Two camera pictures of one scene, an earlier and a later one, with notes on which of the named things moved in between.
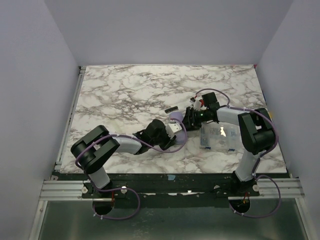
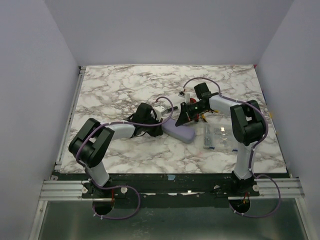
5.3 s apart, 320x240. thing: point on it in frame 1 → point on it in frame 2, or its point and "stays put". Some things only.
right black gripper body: [189, 118] → [186, 113]
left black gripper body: [164, 138] → [152, 121]
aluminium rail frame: [62, 190] stays put
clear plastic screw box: [220, 136] stays put
